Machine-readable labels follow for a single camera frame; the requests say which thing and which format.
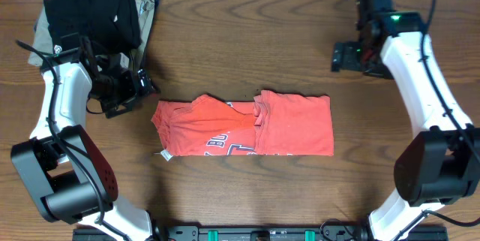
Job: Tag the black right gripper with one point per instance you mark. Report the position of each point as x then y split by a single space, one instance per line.
344 58

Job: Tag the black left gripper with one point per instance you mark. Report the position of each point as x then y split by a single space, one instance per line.
134 89

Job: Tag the red printed t-shirt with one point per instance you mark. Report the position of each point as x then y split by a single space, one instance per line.
271 124

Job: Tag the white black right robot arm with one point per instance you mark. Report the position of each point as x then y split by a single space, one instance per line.
441 164

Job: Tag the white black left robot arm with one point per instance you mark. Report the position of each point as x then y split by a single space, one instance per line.
64 172

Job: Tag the black folded garment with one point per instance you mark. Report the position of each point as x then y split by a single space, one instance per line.
111 25

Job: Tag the khaki folded trousers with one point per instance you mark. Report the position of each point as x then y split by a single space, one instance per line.
145 9

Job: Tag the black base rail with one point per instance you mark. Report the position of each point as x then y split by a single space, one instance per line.
333 232

